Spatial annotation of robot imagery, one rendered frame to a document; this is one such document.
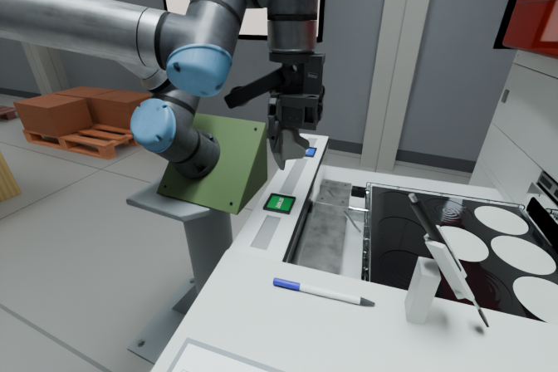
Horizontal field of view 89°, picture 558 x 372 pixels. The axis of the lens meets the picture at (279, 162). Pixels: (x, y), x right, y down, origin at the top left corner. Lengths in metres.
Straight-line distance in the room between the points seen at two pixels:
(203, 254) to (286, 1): 0.83
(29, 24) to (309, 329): 0.51
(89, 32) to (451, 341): 0.58
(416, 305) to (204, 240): 0.72
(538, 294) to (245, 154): 0.68
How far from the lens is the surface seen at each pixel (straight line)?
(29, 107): 3.99
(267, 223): 0.55
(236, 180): 0.82
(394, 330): 0.43
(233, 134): 0.88
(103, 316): 1.80
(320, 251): 0.62
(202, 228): 0.96
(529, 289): 0.67
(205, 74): 0.37
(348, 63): 2.88
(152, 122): 0.73
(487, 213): 0.83
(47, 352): 1.80
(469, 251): 0.69
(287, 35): 0.44
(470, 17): 2.84
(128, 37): 0.43
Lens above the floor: 1.31
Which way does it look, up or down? 28 degrees down
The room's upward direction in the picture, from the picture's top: straight up
